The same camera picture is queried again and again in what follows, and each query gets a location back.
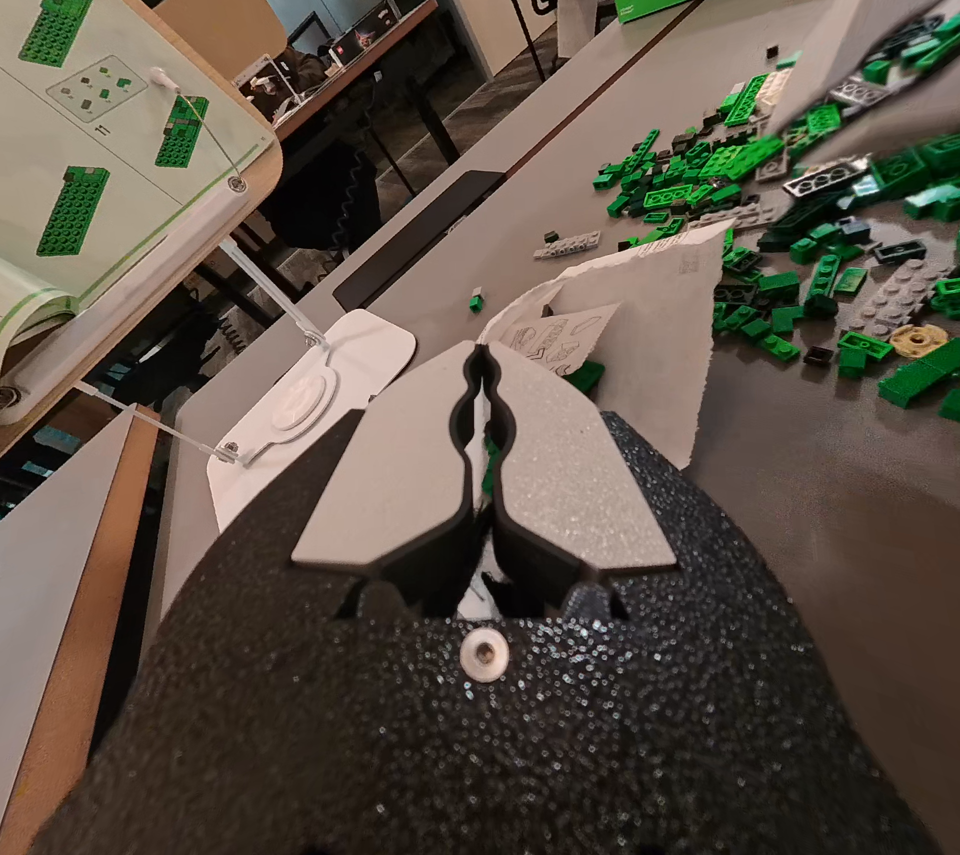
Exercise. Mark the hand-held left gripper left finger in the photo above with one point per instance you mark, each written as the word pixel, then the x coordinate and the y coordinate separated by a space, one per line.
pixel 375 480

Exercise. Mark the wooden book stand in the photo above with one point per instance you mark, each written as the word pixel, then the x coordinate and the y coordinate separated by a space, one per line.
pixel 360 360

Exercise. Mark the pile of green toy bricks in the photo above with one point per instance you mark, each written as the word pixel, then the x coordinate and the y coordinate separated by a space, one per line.
pixel 720 165

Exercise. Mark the small green toy brick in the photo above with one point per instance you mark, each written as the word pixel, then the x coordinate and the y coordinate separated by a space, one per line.
pixel 475 304

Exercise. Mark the torn white paper bag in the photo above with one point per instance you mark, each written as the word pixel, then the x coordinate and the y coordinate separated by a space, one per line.
pixel 652 345

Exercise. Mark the tan round toy piece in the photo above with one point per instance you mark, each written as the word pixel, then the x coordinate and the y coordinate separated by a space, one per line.
pixel 916 341

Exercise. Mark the metal page holder clip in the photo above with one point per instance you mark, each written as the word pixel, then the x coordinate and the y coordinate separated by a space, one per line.
pixel 161 75

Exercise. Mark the grey narrow holed plate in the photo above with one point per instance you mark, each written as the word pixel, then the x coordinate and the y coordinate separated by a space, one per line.
pixel 566 246

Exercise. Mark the wooden background table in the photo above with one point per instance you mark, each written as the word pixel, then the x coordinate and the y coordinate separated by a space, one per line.
pixel 360 64

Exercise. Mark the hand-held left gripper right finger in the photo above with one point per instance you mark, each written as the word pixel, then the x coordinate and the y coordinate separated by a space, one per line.
pixel 585 487

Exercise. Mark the green toy instruction booklet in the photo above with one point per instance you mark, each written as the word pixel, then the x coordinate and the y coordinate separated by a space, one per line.
pixel 112 120

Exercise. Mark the dark display box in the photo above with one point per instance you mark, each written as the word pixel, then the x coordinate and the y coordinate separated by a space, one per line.
pixel 360 37

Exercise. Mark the wooden rounded panel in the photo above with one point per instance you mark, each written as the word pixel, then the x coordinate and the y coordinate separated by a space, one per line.
pixel 225 15

